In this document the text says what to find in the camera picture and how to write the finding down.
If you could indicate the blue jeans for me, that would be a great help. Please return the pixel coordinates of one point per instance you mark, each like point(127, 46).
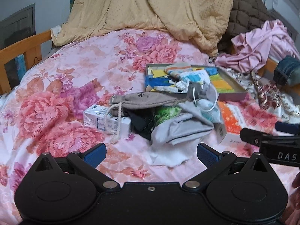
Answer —
point(287, 71)

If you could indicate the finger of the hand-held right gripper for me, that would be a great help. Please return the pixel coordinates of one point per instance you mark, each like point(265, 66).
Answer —
point(252, 137)
point(287, 127)

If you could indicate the grey face mask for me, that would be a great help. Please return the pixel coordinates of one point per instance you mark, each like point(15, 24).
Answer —
point(199, 90)

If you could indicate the brown quilted blanket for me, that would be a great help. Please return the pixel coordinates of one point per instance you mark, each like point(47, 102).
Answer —
point(248, 9)

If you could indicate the white gauze cloth blue print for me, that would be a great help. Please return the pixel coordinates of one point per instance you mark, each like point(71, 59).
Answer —
point(194, 77)

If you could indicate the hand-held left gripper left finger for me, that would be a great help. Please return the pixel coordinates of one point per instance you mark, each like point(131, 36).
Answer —
point(96, 154)

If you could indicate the white face mask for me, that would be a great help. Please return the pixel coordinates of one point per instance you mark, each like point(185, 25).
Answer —
point(211, 114)

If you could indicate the wooden bed rail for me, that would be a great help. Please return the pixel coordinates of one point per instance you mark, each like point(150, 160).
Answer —
point(273, 63)
point(23, 43)

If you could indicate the pink floral bedspread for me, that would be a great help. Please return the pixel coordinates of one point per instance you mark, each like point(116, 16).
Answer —
point(58, 110)

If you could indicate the white air conditioner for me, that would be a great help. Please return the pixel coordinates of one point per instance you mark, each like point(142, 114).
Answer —
point(281, 2)

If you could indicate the yellow quilt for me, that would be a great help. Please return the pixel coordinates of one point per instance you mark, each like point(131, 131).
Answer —
point(140, 7)

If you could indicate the orange and white carton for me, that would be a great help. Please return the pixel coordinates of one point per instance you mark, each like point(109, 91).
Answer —
point(232, 119)

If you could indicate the black cloth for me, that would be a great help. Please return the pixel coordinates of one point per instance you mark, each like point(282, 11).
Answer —
point(140, 121)

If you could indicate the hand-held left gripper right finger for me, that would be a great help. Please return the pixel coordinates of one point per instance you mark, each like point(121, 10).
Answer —
point(206, 154)

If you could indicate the white and blue carton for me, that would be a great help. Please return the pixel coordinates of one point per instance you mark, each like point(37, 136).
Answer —
point(98, 119)

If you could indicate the grey wall panel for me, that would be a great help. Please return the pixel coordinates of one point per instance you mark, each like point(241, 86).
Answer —
point(16, 25)

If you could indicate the person's right hand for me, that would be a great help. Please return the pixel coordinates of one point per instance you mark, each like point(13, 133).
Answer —
point(297, 180)

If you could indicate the grey box with cartoon picture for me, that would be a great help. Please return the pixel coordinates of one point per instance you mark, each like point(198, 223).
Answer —
point(232, 88)

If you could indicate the striped cloth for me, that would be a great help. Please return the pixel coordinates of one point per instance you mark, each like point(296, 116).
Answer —
point(178, 70)

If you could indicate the jar of green paper stars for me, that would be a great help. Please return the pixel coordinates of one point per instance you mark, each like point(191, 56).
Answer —
point(166, 113)

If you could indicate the grey cloth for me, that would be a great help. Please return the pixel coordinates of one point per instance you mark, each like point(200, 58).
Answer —
point(178, 129)

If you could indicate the pink garment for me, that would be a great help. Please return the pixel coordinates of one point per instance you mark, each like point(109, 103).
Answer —
point(253, 49)

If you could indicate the blue printed board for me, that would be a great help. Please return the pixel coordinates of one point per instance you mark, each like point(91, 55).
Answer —
point(20, 64)

